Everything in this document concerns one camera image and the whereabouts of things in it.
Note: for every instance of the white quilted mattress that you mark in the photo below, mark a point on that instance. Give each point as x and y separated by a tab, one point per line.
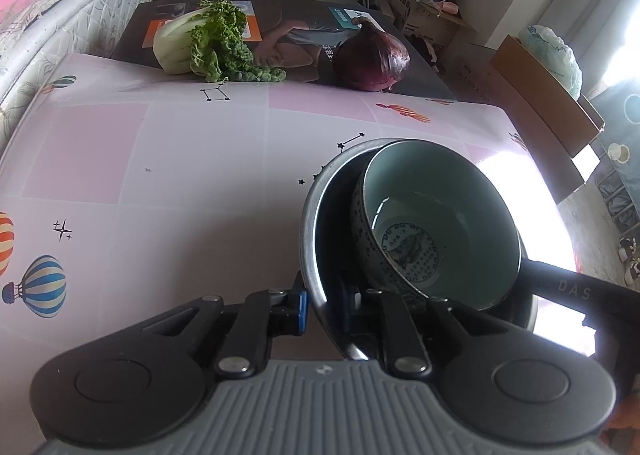
100	0

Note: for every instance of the long cardboard box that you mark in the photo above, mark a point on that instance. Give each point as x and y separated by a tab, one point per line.
530	75

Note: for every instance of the small pink object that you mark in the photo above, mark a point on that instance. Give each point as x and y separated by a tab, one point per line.
450	8

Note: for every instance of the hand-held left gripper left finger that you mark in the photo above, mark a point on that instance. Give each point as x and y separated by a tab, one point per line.
301	312

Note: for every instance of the pink printed tablecloth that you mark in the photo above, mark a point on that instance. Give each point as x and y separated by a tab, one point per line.
175	160

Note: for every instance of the green plastic bag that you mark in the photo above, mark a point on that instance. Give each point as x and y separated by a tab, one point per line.
555	55

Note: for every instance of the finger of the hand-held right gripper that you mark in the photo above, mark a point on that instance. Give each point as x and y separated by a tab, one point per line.
555	285

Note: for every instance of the open cardboard box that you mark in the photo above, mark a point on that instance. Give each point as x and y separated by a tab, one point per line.
415	15

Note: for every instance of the small steel bowl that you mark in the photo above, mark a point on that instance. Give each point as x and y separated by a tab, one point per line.
306	235
332	245

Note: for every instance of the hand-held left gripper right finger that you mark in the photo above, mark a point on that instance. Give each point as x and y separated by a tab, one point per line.
350	307

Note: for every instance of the dark printed board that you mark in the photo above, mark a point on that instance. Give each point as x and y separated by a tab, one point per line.
295	25

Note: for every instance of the person's right forearm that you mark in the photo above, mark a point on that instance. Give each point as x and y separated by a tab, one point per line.
630	415

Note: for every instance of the teal ceramic bowl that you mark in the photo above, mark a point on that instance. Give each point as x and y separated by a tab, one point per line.
440	185

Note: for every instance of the blue printed cloth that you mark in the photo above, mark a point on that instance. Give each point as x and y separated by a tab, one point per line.
625	135

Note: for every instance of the red onion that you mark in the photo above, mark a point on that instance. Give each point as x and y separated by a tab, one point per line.
370	55

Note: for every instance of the black and white slipper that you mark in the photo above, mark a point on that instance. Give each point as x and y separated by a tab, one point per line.
631	260

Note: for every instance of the napa cabbage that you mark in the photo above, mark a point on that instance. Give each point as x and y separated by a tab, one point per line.
210	40

